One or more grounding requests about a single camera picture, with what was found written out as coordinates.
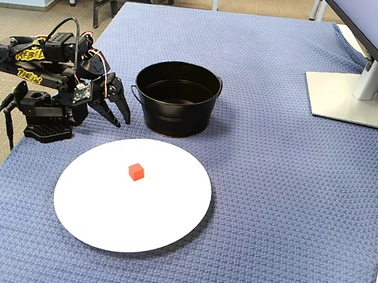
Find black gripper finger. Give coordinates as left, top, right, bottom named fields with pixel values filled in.
left=102, top=73, right=135, bottom=126
left=85, top=97, right=125, bottom=129

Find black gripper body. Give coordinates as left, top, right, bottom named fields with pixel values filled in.
left=70, top=44, right=119, bottom=109

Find white round plate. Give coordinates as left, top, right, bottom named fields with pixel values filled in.
left=48, top=130, right=217, bottom=262

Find black metal bucket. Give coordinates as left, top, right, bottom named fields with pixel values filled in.
left=126, top=57, right=225, bottom=142

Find red cube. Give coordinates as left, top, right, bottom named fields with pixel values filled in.
left=126, top=162, right=147, bottom=182

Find blue woven tablecloth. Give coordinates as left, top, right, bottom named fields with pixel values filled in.
left=0, top=0, right=378, bottom=283

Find white metal desk leg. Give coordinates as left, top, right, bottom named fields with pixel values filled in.
left=309, top=0, right=329, bottom=23

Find silver monitor stand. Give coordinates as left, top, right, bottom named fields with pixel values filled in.
left=300, top=45, right=378, bottom=130

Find red white servo wires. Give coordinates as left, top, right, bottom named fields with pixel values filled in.
left=72, top=30, right=115, bottom=99

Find small camera circuit board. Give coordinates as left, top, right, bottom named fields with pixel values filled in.
left=71, top=81, right=94, bottom=107

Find black looped camera cable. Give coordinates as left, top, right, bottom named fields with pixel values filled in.
left=41, top=15, right=83, bottom=75

